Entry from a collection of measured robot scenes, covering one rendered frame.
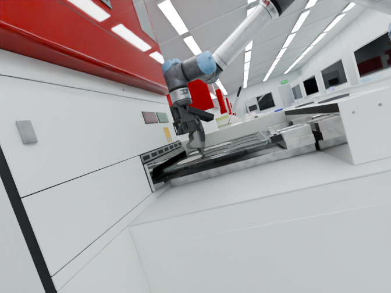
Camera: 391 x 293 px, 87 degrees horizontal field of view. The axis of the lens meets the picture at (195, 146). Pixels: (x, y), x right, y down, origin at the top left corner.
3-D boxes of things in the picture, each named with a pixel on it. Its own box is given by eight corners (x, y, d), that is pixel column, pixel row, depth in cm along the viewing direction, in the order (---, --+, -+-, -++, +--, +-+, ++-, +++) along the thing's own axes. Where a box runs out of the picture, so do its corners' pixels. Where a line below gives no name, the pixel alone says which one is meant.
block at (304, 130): (284, 141, 63) (281, 132, 63) (282, 140, 66) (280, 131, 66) (312, 133, 61) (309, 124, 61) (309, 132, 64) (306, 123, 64)
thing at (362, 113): (355, 165, 43) (337, 102, 42) (292, 139, 97) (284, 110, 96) (407, 153, 41) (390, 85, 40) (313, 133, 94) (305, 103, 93)
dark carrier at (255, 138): (166, 170, 71) (166, 168, 71) (190, 153, 105) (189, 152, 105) (266, 142, 63) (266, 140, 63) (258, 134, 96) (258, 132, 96)
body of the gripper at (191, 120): (176, 137, 79) (166, 107, 78) (195, 132, 83) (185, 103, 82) (185, 134, 72) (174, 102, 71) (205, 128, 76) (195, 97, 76)
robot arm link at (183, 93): (182, 92, 82) (192, 85, 75) (186, 103, 82) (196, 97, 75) (166, 96, 78) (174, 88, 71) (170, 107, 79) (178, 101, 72)
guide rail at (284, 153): (172, 187, 76) (170, 179, 76) (174, 185, 78) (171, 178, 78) (316, 150, 64) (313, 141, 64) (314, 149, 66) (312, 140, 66)
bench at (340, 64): (349, 120, 577) (330, 50, 564) (324, 120, 751) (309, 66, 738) (394, 107, 550) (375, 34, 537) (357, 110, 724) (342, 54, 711)
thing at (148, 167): (151, 192, 67) (141, 164, 66) (186, 163, 109) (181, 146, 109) (156, 191, 66) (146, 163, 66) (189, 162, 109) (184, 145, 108)
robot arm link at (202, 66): (214, 54, 78) (189, 66, 82) (206, 45, 67) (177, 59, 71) (220, 75, 78) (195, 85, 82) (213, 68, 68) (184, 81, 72)
